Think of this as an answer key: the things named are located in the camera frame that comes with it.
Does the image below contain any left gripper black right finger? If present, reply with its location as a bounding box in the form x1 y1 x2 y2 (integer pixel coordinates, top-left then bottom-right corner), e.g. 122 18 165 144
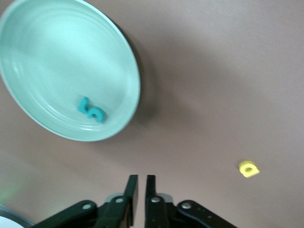
143 175 171 228

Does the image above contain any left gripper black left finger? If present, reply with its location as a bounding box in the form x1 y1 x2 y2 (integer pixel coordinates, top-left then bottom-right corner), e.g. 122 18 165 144
94 175 139 228

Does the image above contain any teal foam letter c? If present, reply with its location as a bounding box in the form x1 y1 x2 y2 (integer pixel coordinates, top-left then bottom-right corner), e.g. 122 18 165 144
86 106 106 124

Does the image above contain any yellow foam letter a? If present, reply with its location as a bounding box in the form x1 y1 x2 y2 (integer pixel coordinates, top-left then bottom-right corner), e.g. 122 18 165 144
238 160 261 179

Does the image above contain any brown table cover sheet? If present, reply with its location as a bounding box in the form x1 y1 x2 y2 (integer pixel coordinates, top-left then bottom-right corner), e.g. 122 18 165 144
0 0 304 228

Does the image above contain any pale green plate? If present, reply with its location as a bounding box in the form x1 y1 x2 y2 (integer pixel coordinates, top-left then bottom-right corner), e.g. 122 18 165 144
0 0 142 143

